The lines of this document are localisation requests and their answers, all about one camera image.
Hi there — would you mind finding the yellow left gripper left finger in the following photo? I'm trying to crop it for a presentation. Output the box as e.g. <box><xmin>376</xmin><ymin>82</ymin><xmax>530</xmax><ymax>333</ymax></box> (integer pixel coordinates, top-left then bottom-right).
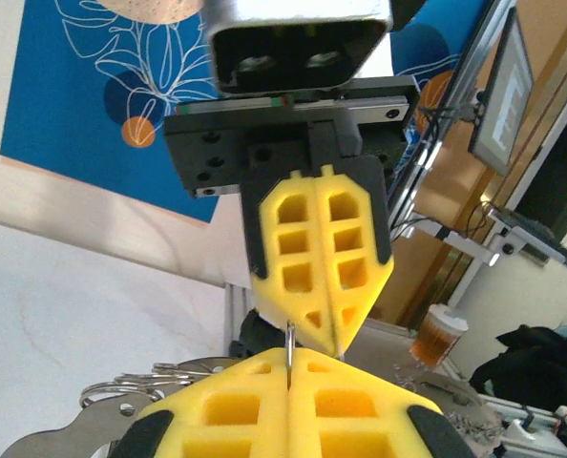
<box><xmin>107</xmin><ymin>346</ymin><xmax>290</xmax><ymax>458</ymax></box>

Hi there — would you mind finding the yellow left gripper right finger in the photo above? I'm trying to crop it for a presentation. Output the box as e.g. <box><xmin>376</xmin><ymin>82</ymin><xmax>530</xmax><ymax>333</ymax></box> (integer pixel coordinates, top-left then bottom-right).
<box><xmin>288</xmin><ymin>346</ymin><xmax>478</xmax><ymax>458</ymax></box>

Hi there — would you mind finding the plastic cup with amber drink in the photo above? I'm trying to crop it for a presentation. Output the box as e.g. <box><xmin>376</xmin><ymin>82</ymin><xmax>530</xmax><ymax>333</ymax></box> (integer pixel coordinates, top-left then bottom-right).
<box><xmin>409</xmin><ymin>303</ymin><xmax>471</xmax><ymax>369</ymax></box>

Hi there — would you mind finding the black bag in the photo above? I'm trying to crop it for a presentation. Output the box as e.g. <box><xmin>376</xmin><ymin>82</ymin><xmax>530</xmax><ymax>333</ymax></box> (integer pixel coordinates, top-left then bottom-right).
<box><xmin>469</xmin><ymin>323</ymin><xmax>567</xmax><ymax>412</ymax></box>

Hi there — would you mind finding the computer monitor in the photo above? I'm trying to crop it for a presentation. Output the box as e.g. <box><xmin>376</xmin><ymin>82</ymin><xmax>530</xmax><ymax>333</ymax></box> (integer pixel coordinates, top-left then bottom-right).
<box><xmin>468</xmin><ymin>5</ymin><xmax>536</xmax><ymax>177</ymax></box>

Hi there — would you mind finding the aluminium frame rail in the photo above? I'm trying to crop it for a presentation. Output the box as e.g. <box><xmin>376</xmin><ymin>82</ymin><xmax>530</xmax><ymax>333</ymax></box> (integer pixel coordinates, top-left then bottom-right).
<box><xmin>223</xmin><ymin>281</ymin><xmax>256</xmax><ymax>354</ymax></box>

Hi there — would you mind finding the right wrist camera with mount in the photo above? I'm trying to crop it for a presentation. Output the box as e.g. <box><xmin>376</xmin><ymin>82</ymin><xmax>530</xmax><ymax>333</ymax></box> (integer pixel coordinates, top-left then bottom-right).
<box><xmin>201</xmin><ymin>0</ymin><xmax>393</xmax><ymax>99</ymax></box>

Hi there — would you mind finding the white electronics box with wires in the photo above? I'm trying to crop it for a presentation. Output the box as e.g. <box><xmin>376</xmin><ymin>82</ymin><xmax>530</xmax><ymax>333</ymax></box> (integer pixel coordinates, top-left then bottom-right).
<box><xmin>502</xmin><ymin>405</ymin><xmax>567</xmax><ymax>458</ymax></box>

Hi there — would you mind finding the blue floral wall panel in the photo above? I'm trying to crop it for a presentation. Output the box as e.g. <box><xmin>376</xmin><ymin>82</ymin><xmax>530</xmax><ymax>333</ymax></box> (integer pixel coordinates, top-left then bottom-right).
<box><xmin>0</xmin><ymin>0</ymin><xmax>222</xmax><ymax>225</ymax></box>
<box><xmin>390</xmin><ymin>0</ymin><xmax>493</xmax><ymax>144</ymax></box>

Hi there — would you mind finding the aluminium frame post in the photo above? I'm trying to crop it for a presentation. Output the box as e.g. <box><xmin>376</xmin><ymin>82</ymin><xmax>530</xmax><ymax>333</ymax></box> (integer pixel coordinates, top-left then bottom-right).
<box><xmin>386</xmin><ymin>0</ymin><xmax>512</xmax><ymax>239</ymax></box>

